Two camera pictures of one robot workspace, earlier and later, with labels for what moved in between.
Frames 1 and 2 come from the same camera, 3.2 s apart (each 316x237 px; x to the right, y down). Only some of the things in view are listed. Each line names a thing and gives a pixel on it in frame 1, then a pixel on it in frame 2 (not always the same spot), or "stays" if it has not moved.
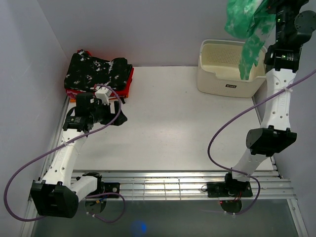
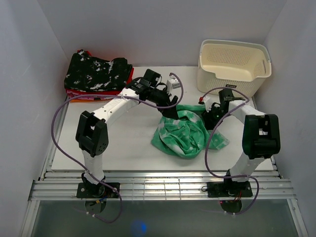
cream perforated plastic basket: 218,70 stays
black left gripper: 110,116 to 169,112
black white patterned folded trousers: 82,72 stays
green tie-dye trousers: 254,19 to 186,136
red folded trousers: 72,93 stays
